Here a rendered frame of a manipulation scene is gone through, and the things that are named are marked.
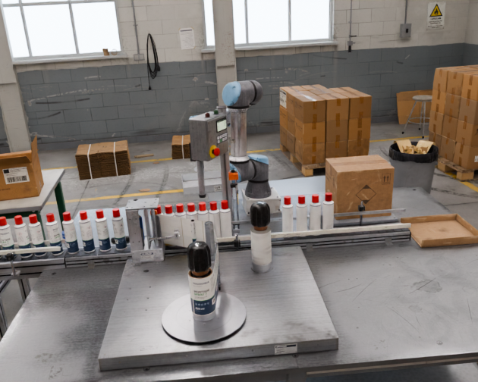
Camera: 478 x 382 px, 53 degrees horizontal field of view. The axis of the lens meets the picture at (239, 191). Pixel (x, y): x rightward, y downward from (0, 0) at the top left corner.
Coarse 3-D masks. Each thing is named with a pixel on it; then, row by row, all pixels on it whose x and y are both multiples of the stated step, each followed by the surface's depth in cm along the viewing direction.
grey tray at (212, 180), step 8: (184, 176) 290; (192, 176) 290; (208, 176) 292; (216, 176) 293; (184, 184) 287; (192, 184) 286; (208, 184) 285; (216, 184) 274; (184, 192) 272; (192, 192) 273; (208, 192) 275; (216, 192) 276
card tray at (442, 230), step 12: (420, 216) 250; (432, 216) 250; (444, 216) 251; (456, 216) 251; (408, 228) 245; (420, 228) 245; (432, 228) 244; (444, 228) 243; (456, 228) 243; (468, 228) 240; (420, 240) 233; (432, 240) 226; (444, 240) 226; (456, 240) 227; (468, 240) 227
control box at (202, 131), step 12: (192, 120) 214; (204, 120) 211; (216, 120) 216; (192, 132) 216; (204, 132) 212; (216, 132) 218; (192, 144) 218; (204, 144) 214; (216, 144) 219; (192, 156) 220; (204, 156) 217; (216, 156) 221
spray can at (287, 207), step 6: (288, 198) 225; (288, 204) 226; (282, 210) 228; (288, 210) 226; (282, 216) 229; (288, 216) 227; (282, 222) 231; (288, 222) 228; (282, 228) 232; (288, 228) 230
